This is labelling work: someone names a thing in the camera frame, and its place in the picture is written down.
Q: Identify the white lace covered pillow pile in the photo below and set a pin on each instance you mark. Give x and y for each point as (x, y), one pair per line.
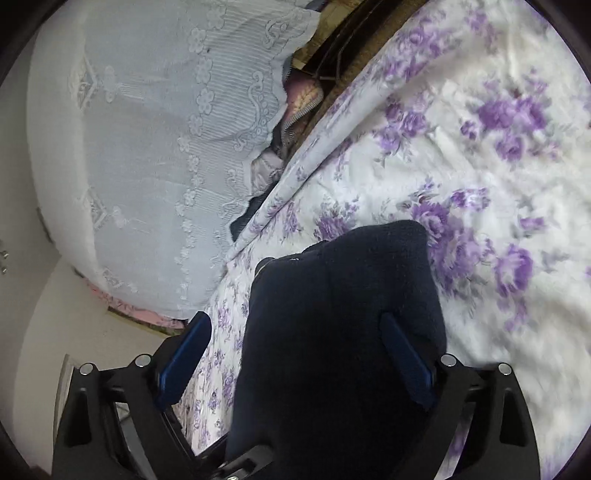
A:
(138, 138)

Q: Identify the pink striped cloth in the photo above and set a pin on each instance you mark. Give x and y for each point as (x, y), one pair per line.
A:
(300, 99)

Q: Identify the purple floral bed sheet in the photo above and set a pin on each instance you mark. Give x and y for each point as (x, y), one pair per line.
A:
(461, 138)

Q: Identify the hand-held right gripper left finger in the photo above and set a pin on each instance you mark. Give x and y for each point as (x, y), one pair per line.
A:
(184, 360)

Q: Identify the grey cloth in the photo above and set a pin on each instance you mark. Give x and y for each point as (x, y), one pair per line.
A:
(265, 168)

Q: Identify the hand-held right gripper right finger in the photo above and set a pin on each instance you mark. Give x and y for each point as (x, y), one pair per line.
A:
(406, 355)

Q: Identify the navy knit sweater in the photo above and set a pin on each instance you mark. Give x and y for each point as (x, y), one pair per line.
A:
(332, 346)

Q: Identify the dark cloth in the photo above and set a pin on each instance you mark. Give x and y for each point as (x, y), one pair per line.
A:
(244, 221)

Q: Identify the pink floral cloth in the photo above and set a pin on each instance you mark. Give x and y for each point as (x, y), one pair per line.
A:
(138, 314)

